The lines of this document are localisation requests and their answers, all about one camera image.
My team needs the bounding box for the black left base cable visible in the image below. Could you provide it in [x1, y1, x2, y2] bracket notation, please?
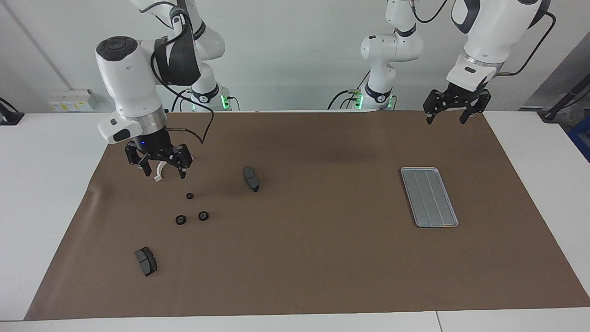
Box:
[328, 69, 372, 110]

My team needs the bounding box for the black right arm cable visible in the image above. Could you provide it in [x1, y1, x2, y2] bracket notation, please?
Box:
[152, 9, 215, 144]

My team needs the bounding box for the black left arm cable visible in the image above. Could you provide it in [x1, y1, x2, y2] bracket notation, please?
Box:
[412, 0, 557, 77]

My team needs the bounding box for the black table clamp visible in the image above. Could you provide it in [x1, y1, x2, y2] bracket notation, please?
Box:
[0, 98, 24, 126]

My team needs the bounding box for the black base cable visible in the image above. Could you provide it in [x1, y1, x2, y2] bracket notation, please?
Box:
[328, 69, 372, 110]
[171, 90, 192, 112]

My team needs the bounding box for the black stand pole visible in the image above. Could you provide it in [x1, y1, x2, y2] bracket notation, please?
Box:
[537, 74, 590, 123]

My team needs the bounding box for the grey metal tray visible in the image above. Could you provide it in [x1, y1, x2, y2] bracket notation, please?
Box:
[400, 167, 460, 228]

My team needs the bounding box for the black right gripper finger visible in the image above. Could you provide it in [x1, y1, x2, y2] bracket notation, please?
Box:
[168, 144, 193, 179]
[125, 145, 153, 178]

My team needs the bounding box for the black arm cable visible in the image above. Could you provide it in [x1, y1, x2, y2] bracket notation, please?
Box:
[152, 9, 215, 144]
[412, 0, 557, 77]

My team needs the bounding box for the white wall power strip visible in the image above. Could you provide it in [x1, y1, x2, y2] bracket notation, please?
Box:
[48, 90, 95, 113]

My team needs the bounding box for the dark grey brake pad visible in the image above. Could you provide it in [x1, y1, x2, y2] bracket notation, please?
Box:
[135, 247, 158, 277]
[243, 166, 260, 193]

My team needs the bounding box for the black right base cable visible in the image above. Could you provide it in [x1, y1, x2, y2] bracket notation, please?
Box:
[171, 90, 192, 112]

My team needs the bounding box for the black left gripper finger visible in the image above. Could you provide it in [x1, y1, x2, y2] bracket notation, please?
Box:
[423, 89, 447, 125]
[460, 90, 492, 125]

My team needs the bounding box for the brown table mat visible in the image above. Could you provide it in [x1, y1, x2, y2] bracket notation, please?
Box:
[24, 111, 590, 321]

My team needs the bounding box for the blue box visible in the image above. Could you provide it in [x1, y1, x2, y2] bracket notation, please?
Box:
[568, 124, 590, 162]

